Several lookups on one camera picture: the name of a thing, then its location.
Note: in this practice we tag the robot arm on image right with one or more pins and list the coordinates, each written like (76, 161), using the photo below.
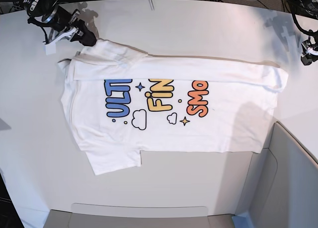
(308, 8)

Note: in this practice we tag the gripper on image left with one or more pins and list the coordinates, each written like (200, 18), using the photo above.
(65, 25)

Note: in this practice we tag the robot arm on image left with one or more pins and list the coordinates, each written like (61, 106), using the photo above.
(36, 9)

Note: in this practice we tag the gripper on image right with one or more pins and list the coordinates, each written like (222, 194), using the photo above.
(309, 53)

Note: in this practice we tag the white printed t-shirt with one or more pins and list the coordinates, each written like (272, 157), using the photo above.
(119, 102)

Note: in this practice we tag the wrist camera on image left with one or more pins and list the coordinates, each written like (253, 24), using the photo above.
(50, 48)

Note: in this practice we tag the grey side panel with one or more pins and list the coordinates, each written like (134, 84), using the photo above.
(281, 188)

